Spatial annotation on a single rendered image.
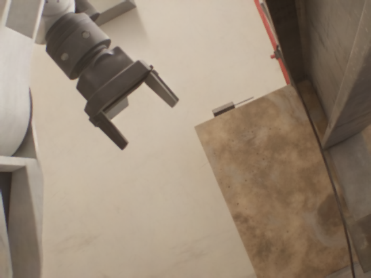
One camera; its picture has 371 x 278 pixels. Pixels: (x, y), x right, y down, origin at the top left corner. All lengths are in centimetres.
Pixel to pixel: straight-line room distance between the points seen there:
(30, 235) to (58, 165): 150
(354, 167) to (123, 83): 94
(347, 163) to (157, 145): 75
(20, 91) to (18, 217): 16
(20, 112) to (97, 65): 20
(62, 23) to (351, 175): 103
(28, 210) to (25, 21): 25
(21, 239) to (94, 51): 31
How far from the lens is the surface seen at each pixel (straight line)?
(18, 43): 69
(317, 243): 188
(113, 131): 81
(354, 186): 163
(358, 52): 26
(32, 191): 70
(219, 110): 190
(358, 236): 163
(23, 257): 72
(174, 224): 204
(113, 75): 84
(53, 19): 87
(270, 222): 187
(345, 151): 163
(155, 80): 87
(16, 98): 68
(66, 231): 219
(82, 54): 83
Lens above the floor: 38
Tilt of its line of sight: 8 degrees up
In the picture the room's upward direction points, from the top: 23 degrees counter-clockwise
